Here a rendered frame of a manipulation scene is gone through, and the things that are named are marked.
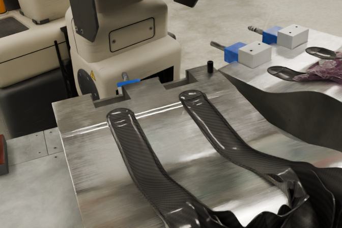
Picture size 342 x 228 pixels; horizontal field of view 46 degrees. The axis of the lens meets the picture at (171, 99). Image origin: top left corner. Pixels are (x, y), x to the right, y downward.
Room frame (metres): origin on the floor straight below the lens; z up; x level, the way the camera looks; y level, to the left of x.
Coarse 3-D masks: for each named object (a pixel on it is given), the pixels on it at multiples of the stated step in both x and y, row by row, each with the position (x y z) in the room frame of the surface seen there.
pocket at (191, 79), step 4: (188, 72) 0.58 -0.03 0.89; (188, 76) 0.58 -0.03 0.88; (192, 76) 0.56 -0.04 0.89; (176, 80) 0.58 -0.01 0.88; (180, 80) 0.57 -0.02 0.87; (184, 80) 0.57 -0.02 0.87; (188, 80) 0.58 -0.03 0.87; (192, 80) 0.56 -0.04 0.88; (196, 80) 0.55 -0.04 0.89; (164, 84) 0.56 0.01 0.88; (168, 84) 0.57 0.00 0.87; (172, 84) 0.57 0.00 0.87; (176, 84) 0.57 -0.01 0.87; (180, 84) 0.57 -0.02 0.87; (184, 84) 0.57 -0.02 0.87; (168, 88) 0.57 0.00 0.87; (172, 88) 0.57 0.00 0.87
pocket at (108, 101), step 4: (124, 88) 0.54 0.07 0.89; (124, 92) 0.54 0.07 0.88; (112, 96) 0.54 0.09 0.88; (116, 96) 0.54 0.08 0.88; (120, 96) 0.54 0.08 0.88; (124, 96) 0.54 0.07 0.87; (128, 96) 0.52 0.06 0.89; (92, 100) 0.53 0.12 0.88; (96, 100) 0.53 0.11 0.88; (100, 100) 0.53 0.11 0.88; (104, 100) 0.53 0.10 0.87; (108, 100) 0.53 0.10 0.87; (112, 100) 0.54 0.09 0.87; (116, 100) 0.54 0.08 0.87; (120, 100) 0.54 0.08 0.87; (124, 100) 0.54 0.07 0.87; (96, 104) 0.53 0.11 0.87; (100, 104) 0.53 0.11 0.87; (104, 104) 0.53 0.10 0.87; (108, 104) 0.53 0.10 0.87
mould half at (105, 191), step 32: (160, 96) 0.51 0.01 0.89; (224, 96) 0.50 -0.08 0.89; (64, 128) 0.44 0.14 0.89; (96, 128) 0.44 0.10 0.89; (160, 128) 0.43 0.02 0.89; (192, 128) 0.43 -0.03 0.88; (256, 128) 0.42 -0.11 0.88; (96, 160) 0.38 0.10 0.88; (160, 160) 0.37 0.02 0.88; (192, 160) 0.37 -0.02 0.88; (224, 160) 0.36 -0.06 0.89; (320, 160) 0.30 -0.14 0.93; (96, 192) 0.33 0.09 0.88; (128, 192) 0.32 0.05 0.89; (192, 192) 0.28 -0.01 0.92; (224, 192) 0.27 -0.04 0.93; (256, 192) 0.26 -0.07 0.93; (96, 224) 0.25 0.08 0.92; (128, 224) 0.24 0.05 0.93; (160, 224) 0.23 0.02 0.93
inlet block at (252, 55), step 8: (224, 48) 0.69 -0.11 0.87; (232, 48) 0.69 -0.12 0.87; (240, 48) 0.66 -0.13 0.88; (248, 48) 0.66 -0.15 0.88; (256, 48) 0.65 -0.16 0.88; (264, 48) 0.65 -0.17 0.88; (224, 56) 0.69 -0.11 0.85; (232, 56) 0.68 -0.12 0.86; (240, 56) 0.65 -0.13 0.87; (248, 56) 0.64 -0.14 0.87; (256, 56) 0.64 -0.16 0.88; (264, 56) 0.65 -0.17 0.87; (248, 64) 0.64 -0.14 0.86; (256, 64) 0.64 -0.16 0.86
